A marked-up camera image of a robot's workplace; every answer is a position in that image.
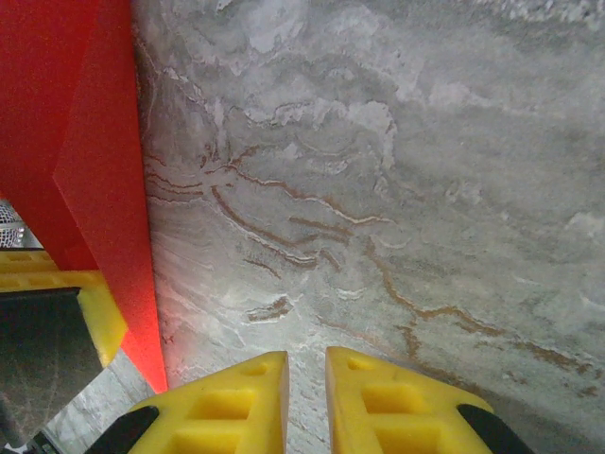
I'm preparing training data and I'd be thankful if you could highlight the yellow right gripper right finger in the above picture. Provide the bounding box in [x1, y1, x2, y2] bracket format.
[325, 346, 535, 454]

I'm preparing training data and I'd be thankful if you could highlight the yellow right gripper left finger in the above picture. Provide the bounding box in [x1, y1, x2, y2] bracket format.
[96, 350, 289, 454]

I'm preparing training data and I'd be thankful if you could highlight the red square paper sheet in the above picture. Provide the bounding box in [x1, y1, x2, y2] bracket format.
[0, 0, 169, 394]

